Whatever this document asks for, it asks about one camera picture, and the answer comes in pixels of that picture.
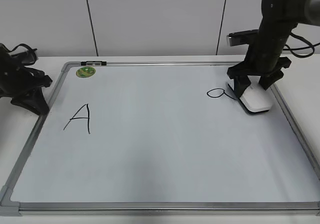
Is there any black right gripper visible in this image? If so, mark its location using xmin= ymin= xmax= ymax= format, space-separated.
xmin=227 ymin=43 xmax=292 ymax=99

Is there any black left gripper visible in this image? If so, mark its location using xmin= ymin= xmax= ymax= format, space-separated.
xmin=0 ymin=43 xmax=53 ymax=115

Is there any white rectangular whiteboard eraser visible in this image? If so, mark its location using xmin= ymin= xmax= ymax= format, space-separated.
xmin=226 ymin=80 xmax=274 ymax=115

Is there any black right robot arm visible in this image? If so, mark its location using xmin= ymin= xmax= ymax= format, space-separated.
xmin=227 ymin=0 xmax=320 ymax=98

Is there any round green magnet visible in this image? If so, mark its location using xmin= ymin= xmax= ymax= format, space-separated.
xmin=75 ymin=66 xmax=96 ymax=78

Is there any black grey marker holder clip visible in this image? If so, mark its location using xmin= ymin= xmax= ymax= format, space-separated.
xmin=80 ymin=61 xmax=107 ymax=66

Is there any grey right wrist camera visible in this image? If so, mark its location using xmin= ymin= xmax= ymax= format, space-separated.
xmin=226 ymin=29 xmax=259 ymax=47

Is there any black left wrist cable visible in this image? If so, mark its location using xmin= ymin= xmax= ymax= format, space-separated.
xmin=6 ymin=43 xmax=39 ymax=65

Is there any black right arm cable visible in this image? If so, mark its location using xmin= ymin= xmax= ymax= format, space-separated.
xmin=282 ymin=32 xmax=320 ymax=58

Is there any white magnetic whiteboard grey frame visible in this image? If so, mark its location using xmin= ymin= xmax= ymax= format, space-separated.
xmin=0 ymin=61 xmax=320 ymax=216

